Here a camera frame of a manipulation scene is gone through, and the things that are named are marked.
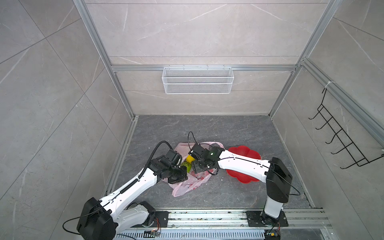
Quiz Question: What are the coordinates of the yellow fake lemon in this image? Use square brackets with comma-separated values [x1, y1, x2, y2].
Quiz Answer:
[186, 155, 196, 163]

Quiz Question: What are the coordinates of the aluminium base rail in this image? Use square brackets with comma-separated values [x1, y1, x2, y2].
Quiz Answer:
[111, 206, 338, 240]

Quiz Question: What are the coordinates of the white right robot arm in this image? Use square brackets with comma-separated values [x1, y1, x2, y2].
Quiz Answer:
[186, 145, 293, 225]

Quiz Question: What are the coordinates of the red flower-shaped bowl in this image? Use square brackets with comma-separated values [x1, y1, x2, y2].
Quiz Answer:
[221, 146, 264, 184]

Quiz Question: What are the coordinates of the black wire hook rack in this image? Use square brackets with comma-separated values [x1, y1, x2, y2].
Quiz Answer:
[308, 88, 384, 170]

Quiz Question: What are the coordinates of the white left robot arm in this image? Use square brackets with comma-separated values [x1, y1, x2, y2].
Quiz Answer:
[62, 141, 188, 240]

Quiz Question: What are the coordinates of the green fake kiwi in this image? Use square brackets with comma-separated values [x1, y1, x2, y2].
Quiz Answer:
[181, 162, 192, 173]

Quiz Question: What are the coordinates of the white wire mesh basket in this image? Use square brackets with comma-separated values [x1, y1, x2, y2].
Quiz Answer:
[162, 67, 235, 95]

